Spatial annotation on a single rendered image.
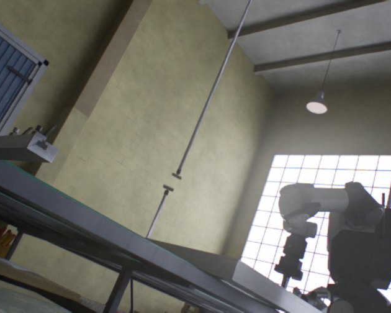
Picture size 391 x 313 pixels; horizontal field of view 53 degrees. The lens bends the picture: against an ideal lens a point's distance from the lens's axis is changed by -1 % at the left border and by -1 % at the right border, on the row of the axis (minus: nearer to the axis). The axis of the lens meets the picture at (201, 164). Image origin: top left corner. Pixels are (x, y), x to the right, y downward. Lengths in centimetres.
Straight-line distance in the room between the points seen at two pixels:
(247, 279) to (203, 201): 962
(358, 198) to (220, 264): 56
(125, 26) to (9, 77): 269
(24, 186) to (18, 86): 709
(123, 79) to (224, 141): 382
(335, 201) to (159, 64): 879
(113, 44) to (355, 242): 765
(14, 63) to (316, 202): 711
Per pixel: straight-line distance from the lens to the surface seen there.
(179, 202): 1031
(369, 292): 163
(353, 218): 158
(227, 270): 135
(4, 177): 91
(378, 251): 168
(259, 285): 147
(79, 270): 884
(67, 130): 795
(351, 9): 1034
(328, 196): 147
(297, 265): 164
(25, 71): 810
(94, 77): 837
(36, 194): 93
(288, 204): 144
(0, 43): 804
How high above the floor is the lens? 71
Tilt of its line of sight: 20 degrees up
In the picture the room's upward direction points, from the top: 22 degrees clockwise
